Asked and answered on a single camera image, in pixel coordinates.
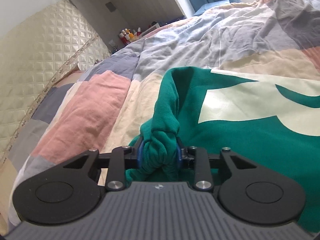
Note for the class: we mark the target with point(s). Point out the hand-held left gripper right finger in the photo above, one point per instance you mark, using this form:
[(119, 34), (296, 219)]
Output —
[(179, 155)]

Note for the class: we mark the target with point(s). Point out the pink pillow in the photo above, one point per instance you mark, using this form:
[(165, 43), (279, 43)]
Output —
[(71, 76)]

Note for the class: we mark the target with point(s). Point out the white box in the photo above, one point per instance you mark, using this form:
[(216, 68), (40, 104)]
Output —
[(150, 30)]

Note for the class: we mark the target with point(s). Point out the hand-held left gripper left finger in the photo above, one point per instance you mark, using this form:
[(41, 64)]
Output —
[(139, 155)]

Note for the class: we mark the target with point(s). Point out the grey wall switch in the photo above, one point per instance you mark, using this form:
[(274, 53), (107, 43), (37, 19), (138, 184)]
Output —
[(110, 7)]

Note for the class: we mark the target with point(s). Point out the cream quilted headboard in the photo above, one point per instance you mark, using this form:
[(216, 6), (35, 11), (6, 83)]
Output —
[(37, 55)]

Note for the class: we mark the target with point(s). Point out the green sweatshirt with pale print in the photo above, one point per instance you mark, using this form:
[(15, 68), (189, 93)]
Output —
[(237, 142)]

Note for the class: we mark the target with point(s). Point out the blue sheet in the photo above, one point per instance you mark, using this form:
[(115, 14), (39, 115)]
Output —
[(212, 6)]

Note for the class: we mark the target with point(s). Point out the patchwork quilt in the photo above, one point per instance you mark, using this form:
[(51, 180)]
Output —
[(200, 42)]

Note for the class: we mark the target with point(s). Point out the group of toiletry bottles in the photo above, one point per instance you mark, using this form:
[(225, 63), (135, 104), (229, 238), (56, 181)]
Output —
[(128, 36)]

